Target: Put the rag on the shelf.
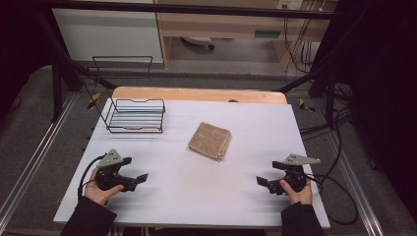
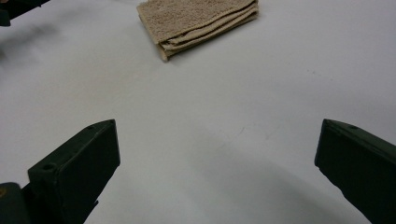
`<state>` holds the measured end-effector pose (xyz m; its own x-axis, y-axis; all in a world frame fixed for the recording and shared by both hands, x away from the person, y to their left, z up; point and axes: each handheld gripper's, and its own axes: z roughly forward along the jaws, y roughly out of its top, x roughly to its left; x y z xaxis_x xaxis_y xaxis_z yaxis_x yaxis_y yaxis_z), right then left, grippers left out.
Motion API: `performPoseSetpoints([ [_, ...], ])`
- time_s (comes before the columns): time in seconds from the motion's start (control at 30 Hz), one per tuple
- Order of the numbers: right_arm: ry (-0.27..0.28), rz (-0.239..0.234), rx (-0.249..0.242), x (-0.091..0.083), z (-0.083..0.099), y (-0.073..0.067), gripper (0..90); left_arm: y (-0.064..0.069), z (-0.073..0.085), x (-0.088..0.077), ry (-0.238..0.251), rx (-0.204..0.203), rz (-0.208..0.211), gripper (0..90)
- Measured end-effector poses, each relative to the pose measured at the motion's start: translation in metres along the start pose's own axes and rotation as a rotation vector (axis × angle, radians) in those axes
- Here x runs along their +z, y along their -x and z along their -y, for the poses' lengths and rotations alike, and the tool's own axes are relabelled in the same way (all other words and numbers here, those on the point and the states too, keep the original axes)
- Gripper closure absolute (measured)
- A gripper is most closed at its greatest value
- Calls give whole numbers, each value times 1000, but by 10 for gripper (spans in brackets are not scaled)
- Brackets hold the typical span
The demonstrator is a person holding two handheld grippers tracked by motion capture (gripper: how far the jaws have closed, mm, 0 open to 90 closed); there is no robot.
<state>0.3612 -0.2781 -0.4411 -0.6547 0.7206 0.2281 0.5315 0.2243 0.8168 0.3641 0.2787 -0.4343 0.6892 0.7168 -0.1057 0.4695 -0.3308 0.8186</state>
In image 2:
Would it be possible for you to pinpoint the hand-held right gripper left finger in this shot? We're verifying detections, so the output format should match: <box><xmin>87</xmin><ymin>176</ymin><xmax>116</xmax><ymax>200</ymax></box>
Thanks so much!
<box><xmin>21</xmin><ymin>119</ymin><xmax>121</xmax><ymax>224</ymax></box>

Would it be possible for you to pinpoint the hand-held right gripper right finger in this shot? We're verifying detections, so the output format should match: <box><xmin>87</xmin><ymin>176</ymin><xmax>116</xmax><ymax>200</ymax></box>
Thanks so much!
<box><xmin>314</xmin><ymin>119</ymin><xmax>396</xmax><ymax>224</ymax></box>

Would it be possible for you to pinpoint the beige terry towel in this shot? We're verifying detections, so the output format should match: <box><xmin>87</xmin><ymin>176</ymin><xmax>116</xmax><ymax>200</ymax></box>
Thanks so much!
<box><xmin>135</xmin><ymin>0</ymin><xmax>260</xmax><ymax>63</ymax></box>

